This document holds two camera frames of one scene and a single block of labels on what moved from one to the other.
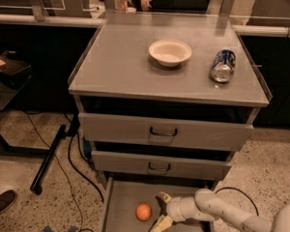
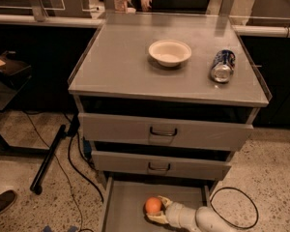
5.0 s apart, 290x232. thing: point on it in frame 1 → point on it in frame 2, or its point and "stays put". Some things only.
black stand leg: (37, 185) stays put
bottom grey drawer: (120, 196) stays put
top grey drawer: (162, 131) stays put
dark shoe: (2, 202) stays put
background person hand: (145, 1) stays put
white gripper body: (174, 209) → (173, 213)
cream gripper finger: (164, 222) → (158, 217)
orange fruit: (143, 212) → (153, 204)
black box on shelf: (9, 62) stays put
